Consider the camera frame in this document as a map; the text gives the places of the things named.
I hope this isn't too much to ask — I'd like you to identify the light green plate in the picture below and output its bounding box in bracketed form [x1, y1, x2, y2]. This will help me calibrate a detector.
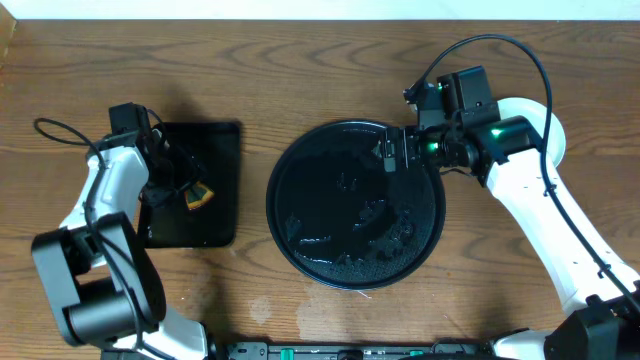
[497, 97, 566, 167]

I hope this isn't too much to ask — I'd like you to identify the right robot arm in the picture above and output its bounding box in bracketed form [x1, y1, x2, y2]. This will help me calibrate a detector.
[379, 116, 639, 359]

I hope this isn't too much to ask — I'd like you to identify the black rectangular tray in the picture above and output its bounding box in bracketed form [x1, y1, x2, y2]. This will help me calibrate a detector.
[138, 122, 240, 248]

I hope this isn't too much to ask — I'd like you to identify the black round tray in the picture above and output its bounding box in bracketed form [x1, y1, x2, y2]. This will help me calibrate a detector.
[266, 119, 446, 290]

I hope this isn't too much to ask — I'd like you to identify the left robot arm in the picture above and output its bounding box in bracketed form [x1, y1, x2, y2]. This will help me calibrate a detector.
[31, 130, 209, 359]

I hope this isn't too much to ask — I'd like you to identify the orange green sponge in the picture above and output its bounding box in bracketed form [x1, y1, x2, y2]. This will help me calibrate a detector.
[184, 181, 215, 211]

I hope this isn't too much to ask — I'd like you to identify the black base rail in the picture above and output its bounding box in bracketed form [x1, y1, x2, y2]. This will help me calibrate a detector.
[209, 341, 498, 360]

